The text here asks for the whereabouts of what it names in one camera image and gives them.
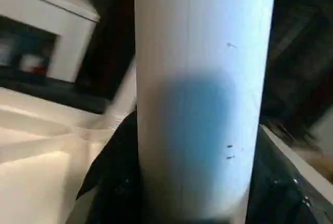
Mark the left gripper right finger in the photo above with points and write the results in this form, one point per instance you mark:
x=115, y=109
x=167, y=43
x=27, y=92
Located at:
x=275, y=195

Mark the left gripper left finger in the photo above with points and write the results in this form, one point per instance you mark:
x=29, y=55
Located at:
x=114, y=182

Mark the white plastic table top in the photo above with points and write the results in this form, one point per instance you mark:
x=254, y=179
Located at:
x=39, y=161

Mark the white cabinet with glass doors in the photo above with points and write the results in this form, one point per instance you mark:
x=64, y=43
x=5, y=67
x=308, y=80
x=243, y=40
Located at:
x=70, y=26

